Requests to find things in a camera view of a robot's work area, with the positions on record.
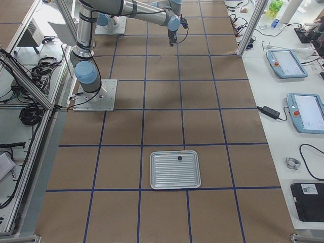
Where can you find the aluminium frame post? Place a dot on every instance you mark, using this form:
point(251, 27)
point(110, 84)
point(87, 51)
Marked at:
point(257, 13)

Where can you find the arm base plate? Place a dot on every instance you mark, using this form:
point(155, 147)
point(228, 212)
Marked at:
point(107, 25)
point(104, 100)

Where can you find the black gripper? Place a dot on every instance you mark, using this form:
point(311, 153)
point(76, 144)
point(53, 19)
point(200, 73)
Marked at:
point(172, 34)

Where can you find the blue teach pendant near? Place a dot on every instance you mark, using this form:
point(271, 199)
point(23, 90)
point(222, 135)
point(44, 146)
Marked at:
point(306, 111)

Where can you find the black power adapter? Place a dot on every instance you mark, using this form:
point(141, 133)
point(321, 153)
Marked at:
point(269, 112)

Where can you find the green plastic bottle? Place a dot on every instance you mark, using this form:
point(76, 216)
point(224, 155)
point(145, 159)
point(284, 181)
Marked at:
point(274, 8)

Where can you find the blue teach pendant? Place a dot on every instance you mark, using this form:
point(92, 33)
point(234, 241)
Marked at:
point(306, 111)
point(285, 64)

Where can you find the black flat box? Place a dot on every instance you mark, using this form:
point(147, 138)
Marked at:
point(308, 199)

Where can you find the blue teach pendant far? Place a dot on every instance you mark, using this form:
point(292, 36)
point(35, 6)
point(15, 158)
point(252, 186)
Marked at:
point(285, 64)

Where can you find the silver ribbed metal tray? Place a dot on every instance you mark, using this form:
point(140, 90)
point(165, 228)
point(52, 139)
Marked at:
point(167, 172)

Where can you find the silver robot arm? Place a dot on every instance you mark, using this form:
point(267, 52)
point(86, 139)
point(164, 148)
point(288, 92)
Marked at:
point(163, 13)
point(85, 68)

